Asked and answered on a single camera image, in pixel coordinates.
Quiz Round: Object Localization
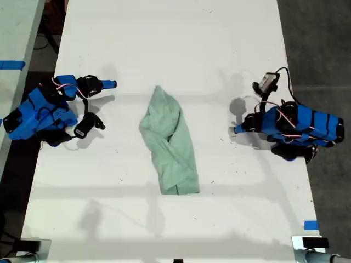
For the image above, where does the pale green t-shirt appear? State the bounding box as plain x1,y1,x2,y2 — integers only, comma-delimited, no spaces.
139,85,201,196

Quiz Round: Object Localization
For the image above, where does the long blue tape strip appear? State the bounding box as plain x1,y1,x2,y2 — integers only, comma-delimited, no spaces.
0,60,26,71

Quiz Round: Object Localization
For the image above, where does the white side table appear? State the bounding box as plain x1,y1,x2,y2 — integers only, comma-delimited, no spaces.
0,0,46,176

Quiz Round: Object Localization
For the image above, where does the metal corner plate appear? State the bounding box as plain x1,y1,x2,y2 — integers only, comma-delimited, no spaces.
291,235,327,263
16,238,52,260

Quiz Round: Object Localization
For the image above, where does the small black box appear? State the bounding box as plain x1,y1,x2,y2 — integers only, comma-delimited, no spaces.
302,237,330,249
19,239,42,252

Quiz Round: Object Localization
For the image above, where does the grey metal pipe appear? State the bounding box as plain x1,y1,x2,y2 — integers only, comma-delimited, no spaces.
0,253,39,263
304,250,351,263

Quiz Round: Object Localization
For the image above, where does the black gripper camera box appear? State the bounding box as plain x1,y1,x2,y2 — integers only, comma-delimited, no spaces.
251,72,280,97
73,112,106,139

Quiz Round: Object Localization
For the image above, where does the black camera cable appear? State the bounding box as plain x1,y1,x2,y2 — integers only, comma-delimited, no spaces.
274,66,299,106

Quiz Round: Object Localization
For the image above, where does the black floor cable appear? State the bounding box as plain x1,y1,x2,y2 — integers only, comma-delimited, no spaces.
34,26,60,54

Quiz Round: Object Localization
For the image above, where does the white camera cable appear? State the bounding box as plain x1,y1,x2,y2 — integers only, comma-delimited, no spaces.
64,136,81,151

